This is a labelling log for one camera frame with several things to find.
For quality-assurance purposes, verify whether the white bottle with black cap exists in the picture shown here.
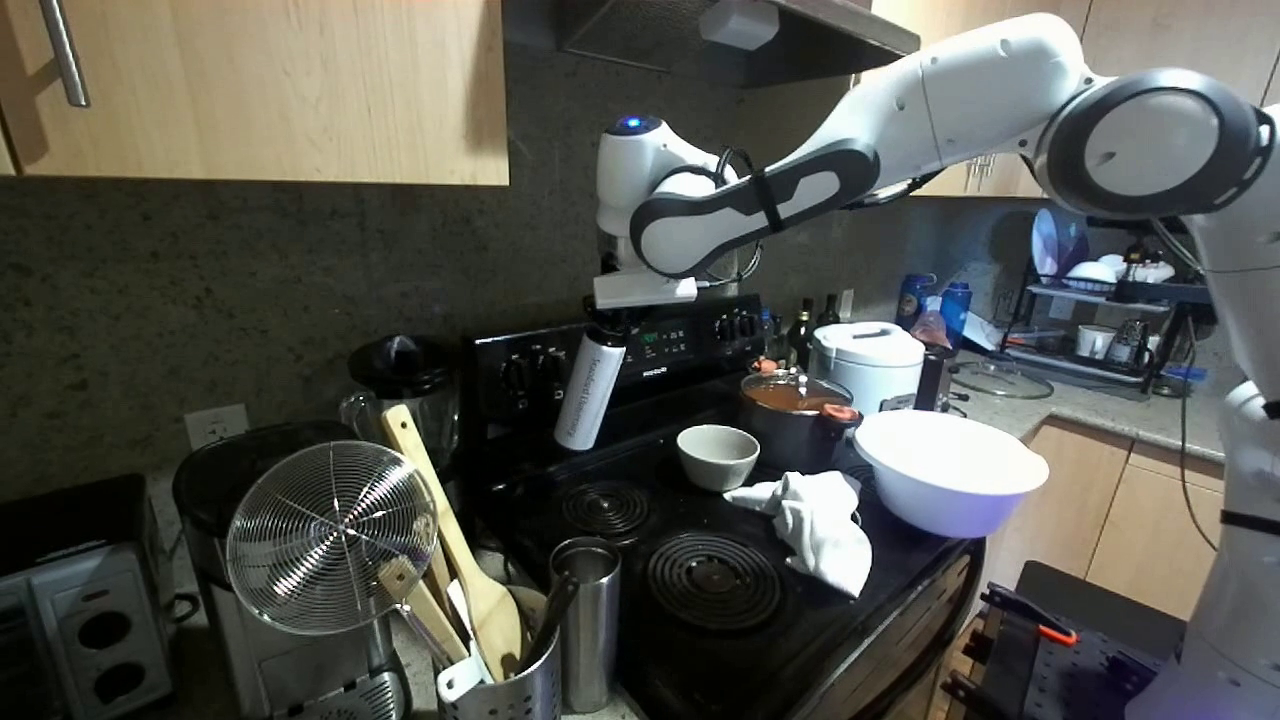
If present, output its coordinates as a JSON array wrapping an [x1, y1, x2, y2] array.
[[552, 337, 626, 451]]

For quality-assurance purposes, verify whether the large white bowl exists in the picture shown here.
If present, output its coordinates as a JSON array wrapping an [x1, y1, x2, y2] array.
[[853, 411, 1048, 538]]

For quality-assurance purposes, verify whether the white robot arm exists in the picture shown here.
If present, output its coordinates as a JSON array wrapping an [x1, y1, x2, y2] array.
[[593, 11, 1280, 720]]

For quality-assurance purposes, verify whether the small white bowl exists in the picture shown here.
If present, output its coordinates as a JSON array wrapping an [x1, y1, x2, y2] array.
[[677, 422, 759, 490]]

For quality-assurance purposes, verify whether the silver metal bottle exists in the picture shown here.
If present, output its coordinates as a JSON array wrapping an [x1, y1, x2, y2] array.
[[552, 536, 618, 713]]

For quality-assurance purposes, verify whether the black stove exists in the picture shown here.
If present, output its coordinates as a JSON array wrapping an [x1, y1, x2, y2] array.
[[465, 296, 982, 720]]

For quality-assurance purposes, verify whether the white cloth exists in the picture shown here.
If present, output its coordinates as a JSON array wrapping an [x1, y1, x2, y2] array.
[[726, 472, 872, 596]]

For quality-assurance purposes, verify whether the white rice cooker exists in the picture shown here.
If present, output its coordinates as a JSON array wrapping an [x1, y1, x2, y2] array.
[[810, 321, 924, 417]]

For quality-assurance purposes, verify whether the blender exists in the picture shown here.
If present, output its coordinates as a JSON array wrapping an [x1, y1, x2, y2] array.
[[335, 331, 460, 466]]

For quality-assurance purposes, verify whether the range hood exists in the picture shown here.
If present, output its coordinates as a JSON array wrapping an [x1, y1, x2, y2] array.
[[552, 0, 920, 82]]

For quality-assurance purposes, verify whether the metal utensil holder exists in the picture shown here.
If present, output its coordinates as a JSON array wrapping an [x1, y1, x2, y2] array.
[[436, 584, 569, 720]]

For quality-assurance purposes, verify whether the wooden upper cabinet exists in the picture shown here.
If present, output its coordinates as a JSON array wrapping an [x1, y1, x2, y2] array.
[[0, 0, 506, 186]]

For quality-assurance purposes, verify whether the round mesh strainer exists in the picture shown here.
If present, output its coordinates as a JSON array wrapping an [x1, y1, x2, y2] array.
[[222, 438, 432, 634]]

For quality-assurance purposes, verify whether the dish rack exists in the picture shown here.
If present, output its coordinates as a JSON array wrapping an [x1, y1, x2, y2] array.
[[1003, 207, 1216, 394]]

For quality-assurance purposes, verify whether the toaster oven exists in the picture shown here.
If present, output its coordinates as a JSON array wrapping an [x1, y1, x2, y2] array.
[[0, 475, 173, 720]]

